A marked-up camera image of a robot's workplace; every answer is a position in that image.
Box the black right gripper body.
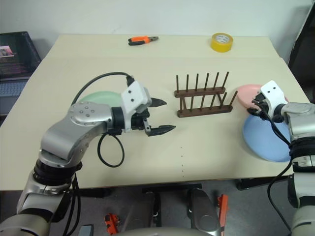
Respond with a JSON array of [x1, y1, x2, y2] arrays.
[[252, 92, 271, 117]]

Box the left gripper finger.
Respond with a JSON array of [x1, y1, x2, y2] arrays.
[[150, 97, 168, 108], [147, 124, 177, 137]]

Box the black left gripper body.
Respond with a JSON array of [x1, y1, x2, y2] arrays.
[[130, 109, 152, 136]]

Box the pink plate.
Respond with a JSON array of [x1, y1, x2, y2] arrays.
[[236, 84, 290, 112]]

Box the wooden dish rack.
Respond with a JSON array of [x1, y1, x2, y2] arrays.
[[174, 71, 239, 118]]

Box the blue plate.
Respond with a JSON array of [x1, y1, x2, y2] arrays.
[[242, 113, 292, 163]]

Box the green plate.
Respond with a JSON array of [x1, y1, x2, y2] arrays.
[[78, 90, 124, 109]]

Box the orange black pliers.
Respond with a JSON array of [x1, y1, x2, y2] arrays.
[[127, 35, 159, 47]]

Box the yellow tape roll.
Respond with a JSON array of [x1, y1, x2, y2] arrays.
[[210, 32, 234, 53]]

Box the black chair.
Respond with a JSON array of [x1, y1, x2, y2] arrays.
[[286, 0, 315, 105]]

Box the grey rounded housing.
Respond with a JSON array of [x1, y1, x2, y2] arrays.
[[189, 188, 222, 236]]

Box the orange clamp bar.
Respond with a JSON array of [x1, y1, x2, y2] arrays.
[[217, 194, 230, 236]]

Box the orange black tool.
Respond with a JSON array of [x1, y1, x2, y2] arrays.
[[104, 213, 122, 236]]

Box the small grey box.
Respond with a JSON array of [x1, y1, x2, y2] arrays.
[[79, 224, 95, 236]]

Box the open laptop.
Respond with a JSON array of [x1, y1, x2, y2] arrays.
[[0, 31, 43, 116]]

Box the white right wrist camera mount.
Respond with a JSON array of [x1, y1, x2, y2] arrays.
[[260, 80, 286, 117]]

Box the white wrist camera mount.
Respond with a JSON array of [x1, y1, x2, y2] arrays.
[[120, 80, 152, 133], [260, 80, 286, 117]]

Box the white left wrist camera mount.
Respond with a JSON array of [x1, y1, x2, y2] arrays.
[[120, 80, 152, 133]]

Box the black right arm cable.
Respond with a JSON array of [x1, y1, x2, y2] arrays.
[[260, 110, 300, 233]]

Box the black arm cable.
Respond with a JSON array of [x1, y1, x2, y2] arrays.
[[72, 71, 136, 169], [260, 110, 300, 233]]

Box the black table frame bar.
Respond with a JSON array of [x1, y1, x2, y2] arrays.
[[141, 183, 203, 195]]

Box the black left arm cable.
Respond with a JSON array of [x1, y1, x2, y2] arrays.
[[72, 71, 136, 169]]

